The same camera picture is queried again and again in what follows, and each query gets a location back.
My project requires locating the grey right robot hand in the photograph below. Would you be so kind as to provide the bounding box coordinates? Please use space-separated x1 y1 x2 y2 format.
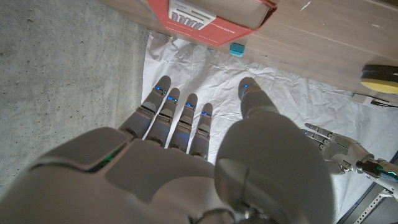
0 75 335 224

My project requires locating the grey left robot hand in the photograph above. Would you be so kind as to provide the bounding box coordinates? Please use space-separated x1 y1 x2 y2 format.
300 123 363 175

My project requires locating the yellow push button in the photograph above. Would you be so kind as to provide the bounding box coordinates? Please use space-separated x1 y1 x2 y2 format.
360 64 398 95

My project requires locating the red notebook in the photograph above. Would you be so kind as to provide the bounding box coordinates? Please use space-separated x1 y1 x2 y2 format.
146 0 277 48

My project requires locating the white power strip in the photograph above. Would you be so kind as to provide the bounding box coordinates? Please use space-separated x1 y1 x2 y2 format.
351 93 398 109

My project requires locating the white backdrop sheet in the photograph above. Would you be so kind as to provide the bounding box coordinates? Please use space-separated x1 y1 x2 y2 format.
141 30 398 223

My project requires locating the small teal box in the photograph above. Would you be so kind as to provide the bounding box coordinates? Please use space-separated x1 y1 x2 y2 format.
229 42 246 58

